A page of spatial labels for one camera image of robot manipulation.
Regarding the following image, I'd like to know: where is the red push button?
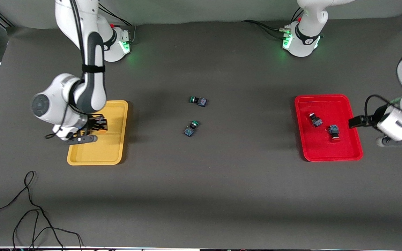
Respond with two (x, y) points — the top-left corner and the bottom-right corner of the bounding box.
(308, 112), (323, 128)
(328, 125), (341, 143)

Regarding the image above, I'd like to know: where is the yellow plastic tray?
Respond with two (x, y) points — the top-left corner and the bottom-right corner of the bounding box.
(67, 100), (129, 166)

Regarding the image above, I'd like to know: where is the red plastic tray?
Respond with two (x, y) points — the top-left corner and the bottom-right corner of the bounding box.
(295, 94), (364, 162)

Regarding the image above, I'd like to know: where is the thin black loose cable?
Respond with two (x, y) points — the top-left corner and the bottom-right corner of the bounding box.
(0, 171), (83, 251)

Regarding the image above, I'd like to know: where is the black right arm base cable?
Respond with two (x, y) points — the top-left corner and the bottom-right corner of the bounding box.
(98, 3), (137, 44)

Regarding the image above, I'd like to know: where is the black arm base cable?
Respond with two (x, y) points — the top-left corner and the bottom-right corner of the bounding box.
(241, 9), (304, 39)
(98, 3), (137, 44)

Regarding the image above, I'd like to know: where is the black left arm base cable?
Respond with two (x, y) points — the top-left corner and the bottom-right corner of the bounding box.
(241, 9), (304, 39)

